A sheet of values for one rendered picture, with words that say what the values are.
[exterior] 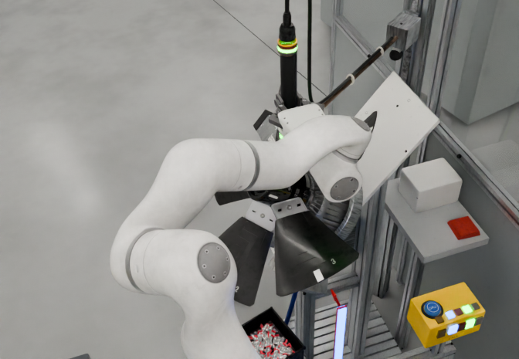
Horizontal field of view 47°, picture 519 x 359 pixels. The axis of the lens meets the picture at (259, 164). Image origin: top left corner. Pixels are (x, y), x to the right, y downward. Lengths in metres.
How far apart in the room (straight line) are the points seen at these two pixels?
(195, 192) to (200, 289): 0.16
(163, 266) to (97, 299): 2.20
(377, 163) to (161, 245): 1.02
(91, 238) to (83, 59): 1.84
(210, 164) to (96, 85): 3.53
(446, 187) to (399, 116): 0.41
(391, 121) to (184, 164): 0.98
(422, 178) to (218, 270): 1.33
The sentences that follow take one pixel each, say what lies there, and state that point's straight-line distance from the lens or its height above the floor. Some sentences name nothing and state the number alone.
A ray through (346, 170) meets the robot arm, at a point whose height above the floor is 1.59.
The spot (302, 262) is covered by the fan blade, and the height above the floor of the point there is 1.18.
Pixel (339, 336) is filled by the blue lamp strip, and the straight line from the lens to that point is 1.54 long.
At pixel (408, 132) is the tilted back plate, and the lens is 1.75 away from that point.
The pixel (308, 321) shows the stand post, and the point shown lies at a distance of 2.33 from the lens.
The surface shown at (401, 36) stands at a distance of 1.90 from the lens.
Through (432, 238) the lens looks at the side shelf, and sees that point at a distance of 2.07.
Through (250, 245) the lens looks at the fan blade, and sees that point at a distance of 1.75.
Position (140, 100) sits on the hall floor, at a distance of 4.20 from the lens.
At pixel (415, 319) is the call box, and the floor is 1.03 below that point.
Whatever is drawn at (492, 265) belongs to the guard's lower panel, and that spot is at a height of 0.72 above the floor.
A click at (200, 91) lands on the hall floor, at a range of 4.20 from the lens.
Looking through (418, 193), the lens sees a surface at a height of 0.96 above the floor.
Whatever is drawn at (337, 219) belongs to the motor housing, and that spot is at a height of 1.09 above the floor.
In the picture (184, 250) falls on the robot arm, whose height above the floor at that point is 1.74.
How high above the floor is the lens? 2.38
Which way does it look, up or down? 42 degrees down
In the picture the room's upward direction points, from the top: 3 degrees counter-clockwise
